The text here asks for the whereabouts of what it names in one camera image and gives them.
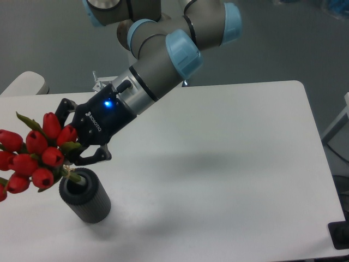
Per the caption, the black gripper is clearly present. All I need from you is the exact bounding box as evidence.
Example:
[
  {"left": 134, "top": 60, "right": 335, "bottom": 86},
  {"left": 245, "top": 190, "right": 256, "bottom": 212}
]
[{"left": 55, "top": 80, "right": 136, "bottom": 166}]

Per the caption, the red tulip bouquet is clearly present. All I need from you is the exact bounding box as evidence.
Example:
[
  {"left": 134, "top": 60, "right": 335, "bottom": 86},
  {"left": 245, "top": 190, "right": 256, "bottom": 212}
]
[{"left": 1, "top": 112, "right": 87, "bottom": 201}]

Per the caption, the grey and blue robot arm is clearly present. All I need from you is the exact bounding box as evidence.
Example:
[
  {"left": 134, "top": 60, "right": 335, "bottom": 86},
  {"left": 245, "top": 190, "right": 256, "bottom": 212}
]
[{"left": 56, "top": 1, "right": 242, "bottom": 166}]

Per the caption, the dark grey ribbed vase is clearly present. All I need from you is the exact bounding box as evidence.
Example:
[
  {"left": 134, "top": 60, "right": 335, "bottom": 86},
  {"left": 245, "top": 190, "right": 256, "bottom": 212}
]
[{"left": 59, "top": 168, "right": 111, "bottom": 224}]

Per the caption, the white furniture at right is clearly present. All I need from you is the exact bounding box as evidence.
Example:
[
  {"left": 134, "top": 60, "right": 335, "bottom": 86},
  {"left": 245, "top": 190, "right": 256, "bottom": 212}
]
[{"left": 321, "top": 93, "right": 348, "bottom": 146}]

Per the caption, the black device at table edge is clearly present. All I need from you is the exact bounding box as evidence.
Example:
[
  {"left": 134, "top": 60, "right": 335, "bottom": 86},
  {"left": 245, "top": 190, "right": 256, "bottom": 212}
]
[{"left": 328, "top": 221, "right": 348, "bottom": 250}]

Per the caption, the blue plastic bag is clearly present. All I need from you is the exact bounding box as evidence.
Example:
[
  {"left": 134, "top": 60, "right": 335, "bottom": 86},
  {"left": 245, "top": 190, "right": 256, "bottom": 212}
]
[{"left": 321, "top": 0, "right": 348, "bottom": 19}]

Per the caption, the white metal mounting frame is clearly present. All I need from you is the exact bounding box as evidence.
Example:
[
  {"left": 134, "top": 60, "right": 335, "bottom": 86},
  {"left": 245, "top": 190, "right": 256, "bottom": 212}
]
[{"left": 92, "top": 71, "right": 118, "bottom": 92}]

